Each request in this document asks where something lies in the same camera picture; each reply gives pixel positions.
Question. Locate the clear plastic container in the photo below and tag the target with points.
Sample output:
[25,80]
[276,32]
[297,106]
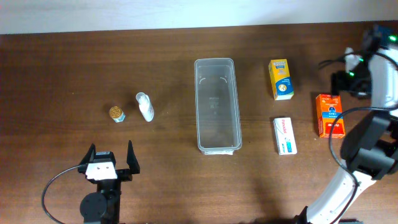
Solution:
[217,107]

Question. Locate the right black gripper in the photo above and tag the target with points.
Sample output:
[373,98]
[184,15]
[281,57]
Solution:
[338,84]

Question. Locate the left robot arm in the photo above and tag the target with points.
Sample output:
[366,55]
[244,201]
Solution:
[103,206]

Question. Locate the white Panadol box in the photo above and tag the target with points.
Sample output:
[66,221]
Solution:
[284,135]

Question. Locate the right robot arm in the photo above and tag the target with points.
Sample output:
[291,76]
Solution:
[369,151]

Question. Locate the white spray bottle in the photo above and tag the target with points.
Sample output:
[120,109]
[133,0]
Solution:
[145,106]

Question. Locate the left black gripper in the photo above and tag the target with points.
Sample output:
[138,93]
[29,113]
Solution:
[125,174]

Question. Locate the yellow blue medicine box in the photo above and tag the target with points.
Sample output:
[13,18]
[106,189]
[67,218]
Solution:
[281,83]

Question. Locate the orange medicine box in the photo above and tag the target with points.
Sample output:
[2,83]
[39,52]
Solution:
[328,108]

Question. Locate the small gold-lidded balm jar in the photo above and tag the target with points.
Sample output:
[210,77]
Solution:
[117,114]

